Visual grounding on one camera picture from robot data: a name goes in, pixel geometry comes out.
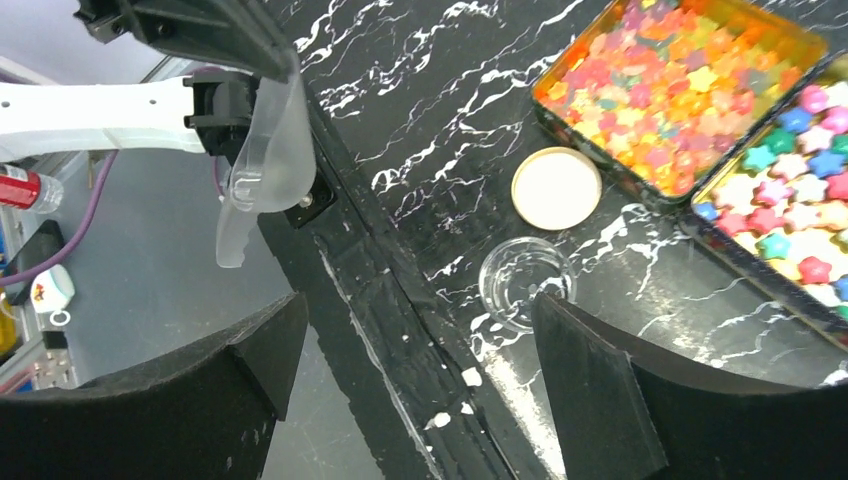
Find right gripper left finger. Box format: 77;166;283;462
1;293;309;479

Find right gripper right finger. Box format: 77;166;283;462
531;294;847;479

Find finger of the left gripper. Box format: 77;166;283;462
74;0;295;81

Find translucent plastic scoop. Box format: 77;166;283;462
216;49;316;268

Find tin of multicolour star candies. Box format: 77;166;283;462
680;51;847;348

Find tin of orange gummy candies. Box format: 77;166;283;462
532;1;829;212

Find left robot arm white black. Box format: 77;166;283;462
1;1;299;162

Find clear glass jar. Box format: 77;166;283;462
478;236;576;334

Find white small cup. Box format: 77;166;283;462
30;264;76;328

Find cream round jar lid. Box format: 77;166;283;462
510;147;602;231

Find red white bottle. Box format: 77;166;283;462
1;164;64;214

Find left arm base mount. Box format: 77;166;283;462
285;171;336;229

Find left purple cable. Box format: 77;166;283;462
0;148;121;287

